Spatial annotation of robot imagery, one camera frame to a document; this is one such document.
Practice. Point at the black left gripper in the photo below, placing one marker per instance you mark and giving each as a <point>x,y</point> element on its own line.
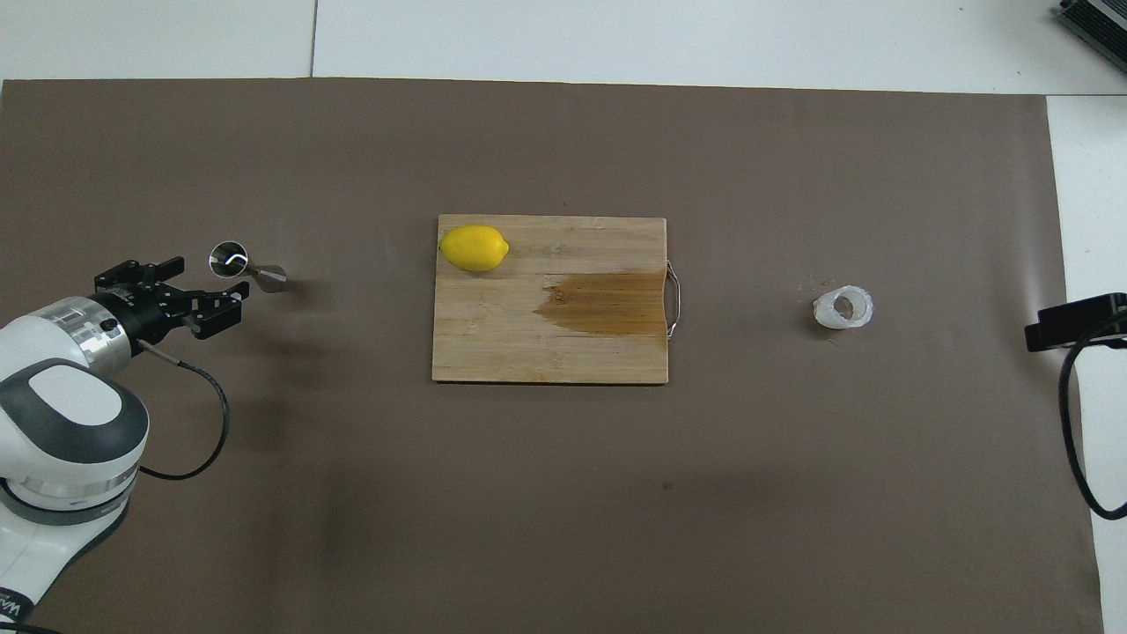
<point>154,310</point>

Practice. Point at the steel double jigger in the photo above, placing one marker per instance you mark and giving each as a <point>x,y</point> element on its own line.
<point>268,277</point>

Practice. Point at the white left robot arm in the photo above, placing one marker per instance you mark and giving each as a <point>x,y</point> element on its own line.
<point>53,440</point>

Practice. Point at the yellow lemon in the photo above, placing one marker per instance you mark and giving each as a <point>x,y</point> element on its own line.
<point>475,248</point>

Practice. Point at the wooden cutting board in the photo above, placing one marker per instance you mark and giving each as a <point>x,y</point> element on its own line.
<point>493,335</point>

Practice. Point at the brown table mat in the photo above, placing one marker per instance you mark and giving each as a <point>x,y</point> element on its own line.
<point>528,528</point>

